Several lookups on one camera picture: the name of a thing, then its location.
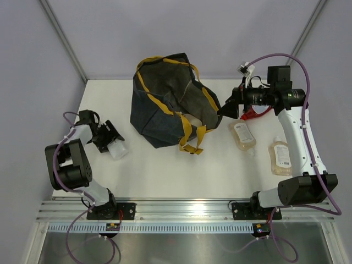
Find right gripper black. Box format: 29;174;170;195
217;76;274;119

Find cream lotion bottle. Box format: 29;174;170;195
184;114;202;127

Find right aluminium frame post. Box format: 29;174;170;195
290;0;330;59

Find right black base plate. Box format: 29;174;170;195
229;201;282;221

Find slotted cable duct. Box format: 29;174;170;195
48;223;254;234

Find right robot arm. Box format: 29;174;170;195
218;65;338;218

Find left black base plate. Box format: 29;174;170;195
86;202;136;221

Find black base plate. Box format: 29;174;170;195
229;201;282;221
86;202;136;221

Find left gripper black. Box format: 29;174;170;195
91;120;123;152

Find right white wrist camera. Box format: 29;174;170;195
237;62;255;87

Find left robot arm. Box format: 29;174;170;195
45;109;128;219

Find red bottle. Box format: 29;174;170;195
240;105;272;120

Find dark canvas bag yellow handles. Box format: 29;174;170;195
130;53;222;155

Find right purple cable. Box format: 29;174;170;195
247;53;343;263

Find left aluminium frame post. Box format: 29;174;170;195
38;0;88;84

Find aluminium mounting rail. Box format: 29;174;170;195
36;197;336;223

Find aluminium frame post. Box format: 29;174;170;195
290;0;330;59
38;0;88;84

